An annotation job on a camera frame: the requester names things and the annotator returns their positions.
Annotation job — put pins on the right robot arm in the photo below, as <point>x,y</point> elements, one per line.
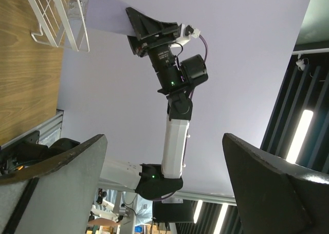
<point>157,182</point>

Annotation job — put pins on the aluminium frame rail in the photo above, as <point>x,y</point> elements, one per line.
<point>41,131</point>

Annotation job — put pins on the ceiling strip light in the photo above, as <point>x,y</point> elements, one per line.
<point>299,136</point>

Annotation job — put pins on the white wire dish rack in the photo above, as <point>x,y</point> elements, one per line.
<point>61,24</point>

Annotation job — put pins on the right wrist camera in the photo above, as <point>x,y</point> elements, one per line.
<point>186,32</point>

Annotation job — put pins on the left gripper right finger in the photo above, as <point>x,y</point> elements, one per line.
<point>273,195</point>

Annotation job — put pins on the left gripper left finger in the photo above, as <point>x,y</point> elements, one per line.
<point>55,195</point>

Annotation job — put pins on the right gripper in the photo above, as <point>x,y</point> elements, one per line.
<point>152,38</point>

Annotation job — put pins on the lilac plastic tumbler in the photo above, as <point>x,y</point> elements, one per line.
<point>109,16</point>

